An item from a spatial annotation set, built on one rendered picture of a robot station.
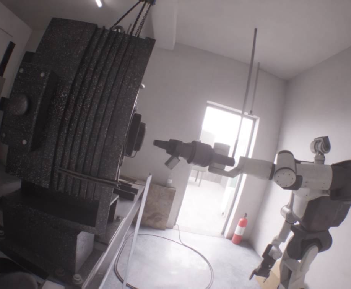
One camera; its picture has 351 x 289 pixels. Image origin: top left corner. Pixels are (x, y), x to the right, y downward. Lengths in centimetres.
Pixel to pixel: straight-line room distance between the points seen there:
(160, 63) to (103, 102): 239
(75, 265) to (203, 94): 262
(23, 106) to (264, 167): 81
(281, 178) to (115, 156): 56
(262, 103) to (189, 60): 137
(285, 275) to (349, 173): 69
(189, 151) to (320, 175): 48
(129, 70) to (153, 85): 219
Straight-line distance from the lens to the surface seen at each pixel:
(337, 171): 74
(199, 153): 64
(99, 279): 117
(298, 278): 111
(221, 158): 65
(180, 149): 60
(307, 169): 71
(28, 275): 107
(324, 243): 110
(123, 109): 62
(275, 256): 123
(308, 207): 88
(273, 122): 320
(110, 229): 117
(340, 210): 98
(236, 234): 307
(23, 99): 61
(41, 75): 62
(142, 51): 68
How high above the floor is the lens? 125
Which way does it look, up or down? 1 degrees up
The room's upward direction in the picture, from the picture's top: 15 degrees clockwise
